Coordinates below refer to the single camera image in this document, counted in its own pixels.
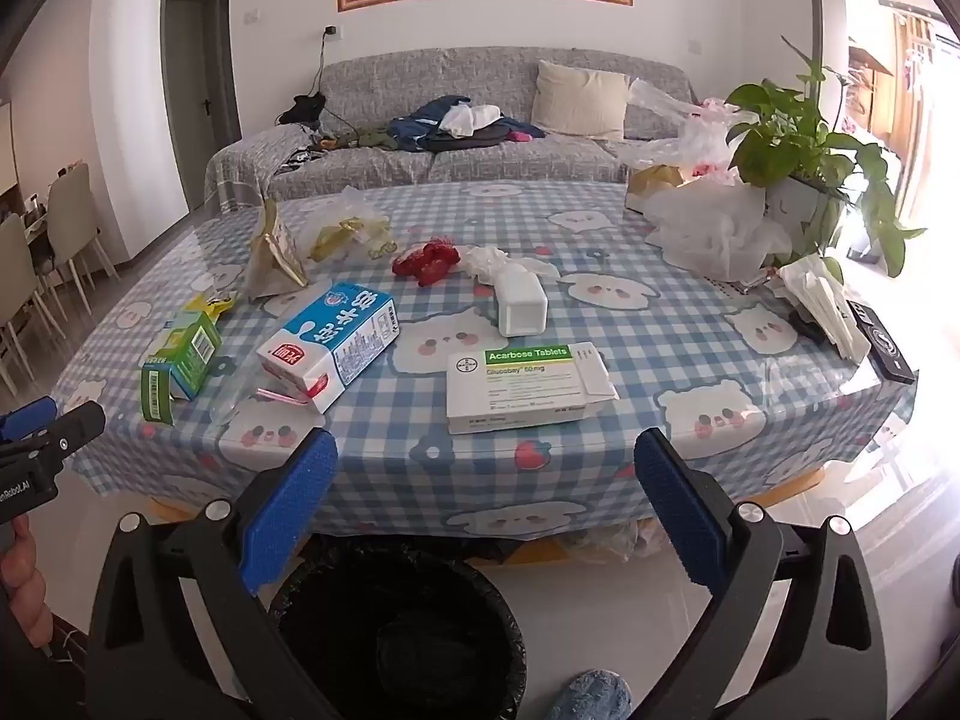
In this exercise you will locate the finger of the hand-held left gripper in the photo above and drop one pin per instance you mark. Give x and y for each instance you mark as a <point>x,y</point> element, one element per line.
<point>75,427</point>
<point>30,414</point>

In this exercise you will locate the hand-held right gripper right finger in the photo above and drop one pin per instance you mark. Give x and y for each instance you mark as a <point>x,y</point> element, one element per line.
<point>679,510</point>

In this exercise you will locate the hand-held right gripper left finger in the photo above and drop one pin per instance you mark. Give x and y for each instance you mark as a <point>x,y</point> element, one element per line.
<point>289,510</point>

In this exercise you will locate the green paper box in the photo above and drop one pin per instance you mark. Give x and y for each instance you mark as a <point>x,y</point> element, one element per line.
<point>187,356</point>

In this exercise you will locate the black trash bin with liner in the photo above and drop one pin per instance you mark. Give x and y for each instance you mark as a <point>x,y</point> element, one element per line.
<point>405,630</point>

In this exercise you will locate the blue white milk carton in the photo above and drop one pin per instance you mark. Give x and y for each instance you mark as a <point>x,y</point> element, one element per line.
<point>337,345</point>

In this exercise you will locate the white green medicine box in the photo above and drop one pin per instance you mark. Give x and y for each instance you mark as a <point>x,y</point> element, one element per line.
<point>525,390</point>

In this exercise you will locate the gold snack bag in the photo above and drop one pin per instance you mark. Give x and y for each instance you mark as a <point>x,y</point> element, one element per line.
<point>274,255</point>

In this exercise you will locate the white plastic bottle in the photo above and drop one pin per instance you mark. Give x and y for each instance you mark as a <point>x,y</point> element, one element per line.
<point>521,304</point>

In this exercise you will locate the black cloth on sofa arm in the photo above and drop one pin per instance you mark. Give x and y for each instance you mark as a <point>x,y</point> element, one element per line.
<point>304,109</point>

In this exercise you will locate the person's left hand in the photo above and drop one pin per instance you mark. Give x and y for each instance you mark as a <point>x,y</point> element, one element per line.
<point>22,585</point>

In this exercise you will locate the clear bags under table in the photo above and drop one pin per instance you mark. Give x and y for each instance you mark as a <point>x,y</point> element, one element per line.
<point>615,540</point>

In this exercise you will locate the pink drinking straw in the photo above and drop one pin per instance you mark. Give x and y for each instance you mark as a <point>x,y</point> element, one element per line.
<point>281,395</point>

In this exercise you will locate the blue checked bear tablecloth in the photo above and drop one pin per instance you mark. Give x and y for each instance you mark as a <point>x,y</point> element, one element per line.
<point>660,345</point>

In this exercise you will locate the yellow wrapper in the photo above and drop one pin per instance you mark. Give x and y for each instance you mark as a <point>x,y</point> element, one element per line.
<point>210,306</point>

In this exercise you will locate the blue fluffy slipper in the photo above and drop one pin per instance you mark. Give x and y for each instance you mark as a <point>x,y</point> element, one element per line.
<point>592,697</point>

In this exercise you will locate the stack of white tissues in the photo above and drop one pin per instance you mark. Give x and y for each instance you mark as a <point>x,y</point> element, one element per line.
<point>821,300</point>

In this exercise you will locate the black remote control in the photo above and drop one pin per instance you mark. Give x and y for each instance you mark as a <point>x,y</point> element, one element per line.
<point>885,341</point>

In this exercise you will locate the red crumpled wrapper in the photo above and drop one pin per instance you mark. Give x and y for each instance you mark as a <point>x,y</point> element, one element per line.
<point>424,262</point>

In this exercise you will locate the white plastic bag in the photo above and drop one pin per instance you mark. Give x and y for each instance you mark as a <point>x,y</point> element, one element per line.
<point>712,229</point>

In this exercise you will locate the clear bag of yellow wrappers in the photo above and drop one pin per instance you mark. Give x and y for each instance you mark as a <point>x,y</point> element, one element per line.
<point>349,229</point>

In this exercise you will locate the white crumpled tissue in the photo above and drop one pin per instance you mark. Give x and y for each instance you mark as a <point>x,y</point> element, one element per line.
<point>487,261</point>

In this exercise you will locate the gold tissue box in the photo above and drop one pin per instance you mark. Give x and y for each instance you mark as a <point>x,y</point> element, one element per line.
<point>652,184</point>

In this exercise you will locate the clear pink plastic bag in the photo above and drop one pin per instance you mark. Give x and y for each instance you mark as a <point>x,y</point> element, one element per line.
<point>697,135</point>

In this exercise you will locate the grey door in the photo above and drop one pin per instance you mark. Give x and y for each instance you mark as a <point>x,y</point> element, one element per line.
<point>195,67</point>

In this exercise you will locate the green garment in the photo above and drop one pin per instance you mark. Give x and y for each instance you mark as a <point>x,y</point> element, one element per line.
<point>375,139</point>

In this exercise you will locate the grey covered sofa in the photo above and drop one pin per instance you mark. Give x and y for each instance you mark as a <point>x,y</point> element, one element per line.
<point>487,165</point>

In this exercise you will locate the potted green plant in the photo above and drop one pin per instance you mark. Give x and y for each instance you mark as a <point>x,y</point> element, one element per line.
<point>802,135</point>

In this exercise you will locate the black garment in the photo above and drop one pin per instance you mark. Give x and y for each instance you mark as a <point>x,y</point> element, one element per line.
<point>480,141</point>

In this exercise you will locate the cream pillow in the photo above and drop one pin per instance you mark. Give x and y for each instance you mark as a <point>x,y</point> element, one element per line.
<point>581,97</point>

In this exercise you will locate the white garment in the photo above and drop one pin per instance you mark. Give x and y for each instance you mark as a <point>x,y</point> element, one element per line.
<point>469,118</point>

